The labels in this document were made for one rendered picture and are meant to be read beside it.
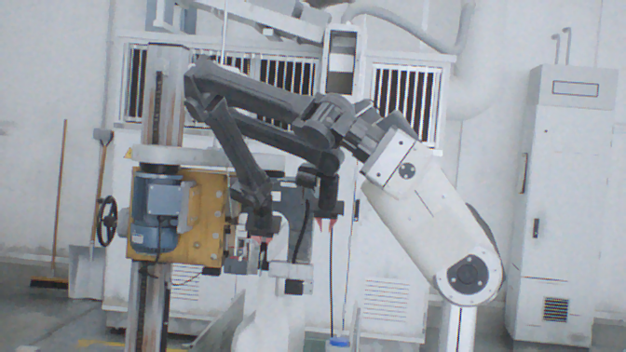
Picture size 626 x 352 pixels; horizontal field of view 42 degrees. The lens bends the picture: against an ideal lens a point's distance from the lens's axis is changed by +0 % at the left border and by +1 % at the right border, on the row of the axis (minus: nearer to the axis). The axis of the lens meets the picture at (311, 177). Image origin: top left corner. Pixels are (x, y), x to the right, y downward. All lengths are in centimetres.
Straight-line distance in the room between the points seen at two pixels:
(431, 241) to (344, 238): 355
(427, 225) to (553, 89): 442
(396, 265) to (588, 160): 172
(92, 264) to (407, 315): 275
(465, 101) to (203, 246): 330
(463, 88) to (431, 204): 391
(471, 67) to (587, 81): 96
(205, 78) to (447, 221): 64
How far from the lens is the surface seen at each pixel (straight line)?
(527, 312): 626
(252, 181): 214
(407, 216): 181
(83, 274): 690
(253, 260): 270
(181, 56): 278
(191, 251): 272
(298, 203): 264
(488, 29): 574
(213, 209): 269
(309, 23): 507
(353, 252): 539
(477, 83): 569
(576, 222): 623
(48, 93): 723
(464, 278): 192
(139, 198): 255
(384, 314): 546
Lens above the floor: 149
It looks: 3 degrees down
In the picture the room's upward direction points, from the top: 5 degrees clockwise
